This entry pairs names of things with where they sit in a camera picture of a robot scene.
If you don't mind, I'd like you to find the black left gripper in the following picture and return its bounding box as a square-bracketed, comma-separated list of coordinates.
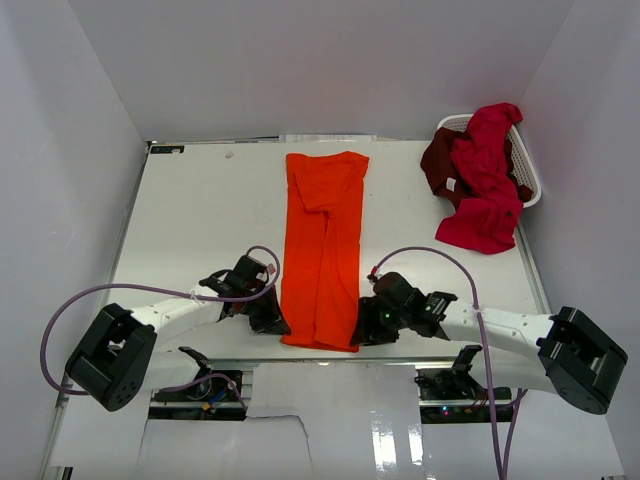
[240, 283, 290, 335]

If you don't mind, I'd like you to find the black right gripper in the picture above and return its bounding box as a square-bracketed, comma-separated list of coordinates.
[350, 297, 410, 346]

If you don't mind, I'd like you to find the orange t shirt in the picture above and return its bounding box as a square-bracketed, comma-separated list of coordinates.
[281, 151, 369, 353]

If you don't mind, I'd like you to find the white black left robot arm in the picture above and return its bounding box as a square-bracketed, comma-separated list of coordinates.
[65, 252, 291, 412]

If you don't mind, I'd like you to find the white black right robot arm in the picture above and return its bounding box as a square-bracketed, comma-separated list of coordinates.
[351, 272, 628, 415]

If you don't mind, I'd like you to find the pink magenta t shirt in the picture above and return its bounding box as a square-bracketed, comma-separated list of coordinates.
[436, 103, 523, 254]

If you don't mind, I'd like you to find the maroon t shirt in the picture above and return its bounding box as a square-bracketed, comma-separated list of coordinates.
[420, 127, 534, 209]

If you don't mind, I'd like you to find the white perforated laundry basket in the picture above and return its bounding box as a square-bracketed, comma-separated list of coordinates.
[437, 114, 542, 208]

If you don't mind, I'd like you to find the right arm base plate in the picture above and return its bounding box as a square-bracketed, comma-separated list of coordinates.
[414, 368, 491, 425]

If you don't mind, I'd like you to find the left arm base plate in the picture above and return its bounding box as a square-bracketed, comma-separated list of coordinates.
[148, 370, 250, 421]

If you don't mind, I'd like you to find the printed paper sheet at wall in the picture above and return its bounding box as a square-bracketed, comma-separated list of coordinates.
[279, 134, 378, 143]

